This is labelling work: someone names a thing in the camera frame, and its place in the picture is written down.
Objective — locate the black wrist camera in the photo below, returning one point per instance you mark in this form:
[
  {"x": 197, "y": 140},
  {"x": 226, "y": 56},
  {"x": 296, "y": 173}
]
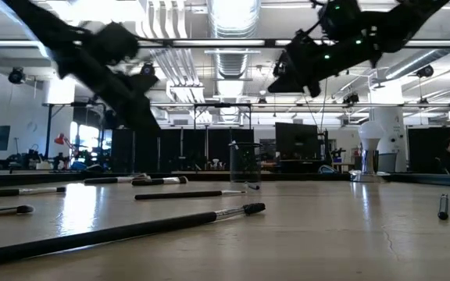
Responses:
[
  {"x": 113, "y": 43},
  {"x": 303, "y": 38}
]

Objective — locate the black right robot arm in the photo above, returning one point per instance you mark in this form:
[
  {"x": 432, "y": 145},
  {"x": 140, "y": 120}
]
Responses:
[{"x": 404, "y": 23}]

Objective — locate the black partition wall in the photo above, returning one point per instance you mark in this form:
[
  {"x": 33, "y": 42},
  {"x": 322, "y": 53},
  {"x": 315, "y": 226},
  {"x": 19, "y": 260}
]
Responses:
[
  {"x": 170, "y": 148},
  {"x": 424, "y": 148}
]

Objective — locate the metal lamp stand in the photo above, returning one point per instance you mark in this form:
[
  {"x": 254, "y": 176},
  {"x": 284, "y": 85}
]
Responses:
[{"x": 369, "y": 164}]

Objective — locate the black ceiling spotlight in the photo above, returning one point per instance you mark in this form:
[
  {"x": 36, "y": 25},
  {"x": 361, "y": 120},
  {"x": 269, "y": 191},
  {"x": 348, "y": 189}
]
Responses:
[
  {"x": 16, "y": 75},
  {"x": 147, "y": 69},
  {"x": 425, "y": 71},
  {"x": 351, "y": 98}
]

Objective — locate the long black makeup brush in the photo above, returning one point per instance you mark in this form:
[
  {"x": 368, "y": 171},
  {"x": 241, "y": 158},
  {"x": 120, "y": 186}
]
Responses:
[{"x": 111, "y": 234}]

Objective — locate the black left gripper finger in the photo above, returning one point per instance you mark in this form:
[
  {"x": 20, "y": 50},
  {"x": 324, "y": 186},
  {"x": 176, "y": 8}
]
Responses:
[
  {"x": 129, "y": 113},
  {"x": 148, "y": 113}
]

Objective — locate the silver ventilation duct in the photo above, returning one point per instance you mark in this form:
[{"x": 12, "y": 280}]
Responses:
[{"x": 233, "y": 19}]

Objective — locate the thin black fine-tip brush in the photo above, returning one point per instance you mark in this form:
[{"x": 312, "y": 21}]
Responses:
[{"x": 178, "y": 194}]

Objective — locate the black monitor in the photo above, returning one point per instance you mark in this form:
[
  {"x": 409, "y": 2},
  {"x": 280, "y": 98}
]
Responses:
[{"x": 297, "y": 140}]

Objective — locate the white round column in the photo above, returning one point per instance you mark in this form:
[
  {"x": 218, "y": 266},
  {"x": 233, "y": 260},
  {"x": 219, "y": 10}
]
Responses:
[{"x": 393, "y": 136}]

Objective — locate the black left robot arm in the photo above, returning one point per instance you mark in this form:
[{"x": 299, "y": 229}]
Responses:
[{"x": 41, "y": 23}]

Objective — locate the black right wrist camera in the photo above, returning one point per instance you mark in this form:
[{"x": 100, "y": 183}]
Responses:
[{"x": 303, "y": 38}]

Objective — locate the short black cosmetic pencil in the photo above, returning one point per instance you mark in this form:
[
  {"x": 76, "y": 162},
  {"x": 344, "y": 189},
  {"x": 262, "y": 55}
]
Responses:
[{"x": 443, "y": 210}]

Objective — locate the grey bin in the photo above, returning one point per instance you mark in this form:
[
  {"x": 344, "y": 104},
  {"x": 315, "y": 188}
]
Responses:
[{"x": 387, "y": 162}]

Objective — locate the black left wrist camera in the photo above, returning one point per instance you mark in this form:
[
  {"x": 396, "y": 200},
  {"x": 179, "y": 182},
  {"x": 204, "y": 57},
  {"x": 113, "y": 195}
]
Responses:
[{"x": 113, "y": 43}]

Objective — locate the black mesh pencil cup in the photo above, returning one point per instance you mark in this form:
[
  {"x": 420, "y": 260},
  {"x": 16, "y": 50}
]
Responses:
[{"x": 244, "y": 164}]

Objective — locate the red desk lamp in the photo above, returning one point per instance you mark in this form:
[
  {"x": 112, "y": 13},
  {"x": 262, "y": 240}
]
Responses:
[{"x": 59, "y": 139}]

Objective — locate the black overhead camera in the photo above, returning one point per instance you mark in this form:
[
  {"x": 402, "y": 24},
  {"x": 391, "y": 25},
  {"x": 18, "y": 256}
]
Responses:
[{"x": 279, "y": 69}]

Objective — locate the white light bulb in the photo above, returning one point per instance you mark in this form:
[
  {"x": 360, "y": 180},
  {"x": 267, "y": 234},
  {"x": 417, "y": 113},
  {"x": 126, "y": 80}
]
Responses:
[{"x": 370, "y": 134}]

